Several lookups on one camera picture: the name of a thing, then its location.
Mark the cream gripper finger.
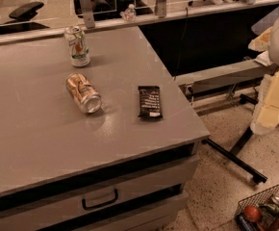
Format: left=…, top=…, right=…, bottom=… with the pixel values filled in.
left=250, top=71, right=279, bottom=135

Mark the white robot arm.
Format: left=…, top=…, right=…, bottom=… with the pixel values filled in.
left=248, top=17, right=279, bottom=135

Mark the orange soda can lying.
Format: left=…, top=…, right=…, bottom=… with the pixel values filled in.
left=66, top=73, right=102, bottom=114

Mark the white green upright can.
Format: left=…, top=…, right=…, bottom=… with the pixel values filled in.
left=64, top=26, right=90, bottom=67

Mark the grey side shelf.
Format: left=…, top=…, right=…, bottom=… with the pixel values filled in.
left=175, top=60, right=277, bottom=95

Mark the black metal floor stand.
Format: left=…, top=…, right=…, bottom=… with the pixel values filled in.
left=202, top=94, right=267, bottom=184

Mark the green item in basket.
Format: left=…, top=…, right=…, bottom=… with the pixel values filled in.
left=259, top=204, right=279, bottom=217

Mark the red apple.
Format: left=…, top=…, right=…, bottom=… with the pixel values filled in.
left=243, top=205, right=262, bottom=222

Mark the black snack bar wrapper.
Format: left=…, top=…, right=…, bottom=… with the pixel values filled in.
left=138, top=86, right=163, bottom=118

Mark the clear plastic water bottle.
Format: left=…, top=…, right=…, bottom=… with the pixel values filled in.
left=120, top=4, right=137, bottom=21

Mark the black hanging cable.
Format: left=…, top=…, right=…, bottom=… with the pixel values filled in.
left=173, top=7, right=190, bottom=79

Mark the wire basket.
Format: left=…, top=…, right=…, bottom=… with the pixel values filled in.
left=235, top=184, right=279, bottom=231

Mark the metal partition post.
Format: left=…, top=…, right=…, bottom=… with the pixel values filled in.
left=80, top=0, right=95, bottom=29
left=155, top=0, right=166, bottom=18

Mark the black drawer handle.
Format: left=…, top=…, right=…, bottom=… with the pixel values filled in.
left=81, top=189, right=118, bottom=211

